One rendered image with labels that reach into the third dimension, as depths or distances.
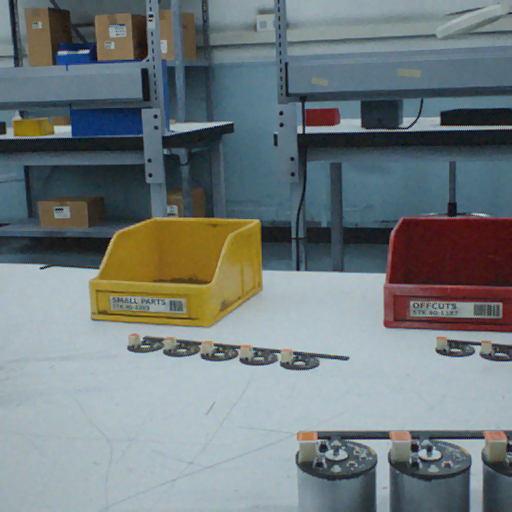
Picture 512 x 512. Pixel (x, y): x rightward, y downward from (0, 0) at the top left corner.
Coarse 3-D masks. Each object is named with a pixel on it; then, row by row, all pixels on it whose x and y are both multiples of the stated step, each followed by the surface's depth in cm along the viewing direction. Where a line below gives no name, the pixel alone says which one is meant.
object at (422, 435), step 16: (320, 432) 29; (336, 432) 29; (352, 432) 29; (368, 432) 29; (384, 432) 28; (416, 432) 28; (432, 432) 28; (448, 432) 28; (464, 432) 28; (480, 432) 28
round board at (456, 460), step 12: (420, 444) 27; (444, 444) 27; (444, 456) 27; (456, 456) 26; (468, 456) 26; (396, 468) 26; (408, 468) 26; (420, 468) 26; (444, 468) 26; (456, 468) 26; (468, 468) 26
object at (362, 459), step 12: (324, 444) 27; (348, 444) 28; (360, 444) 28; (324, 456) 27; (348, 456) 27; (360, 456) 27; (372, 456) 27; (300, 468) 26; (312, 468) 26; (324, 468) 26; (348, 468) 26; (360, 468) 26; (372, 468) 26
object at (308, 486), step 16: (304, 480) 26; (320, 480) 26; (336, 480) 26; (352, 480) 26; (368, 480) 26; (304, 496) 26; (320, 496) 26; (336, 496) 26; (352, 496) 26; (368, 496) 26
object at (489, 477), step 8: (488, 472) 26; (496, 472) 26; (488, 480) 26; (496, 480) 26; (504, 480) 26; (488, 488) 26; (496, 488) 26; (504, 488) 26; (488, 496) 26; (496, 496) 26; (504, 496) 26; (488, 504) 26; (496, 504) 26; (504, 504) 26
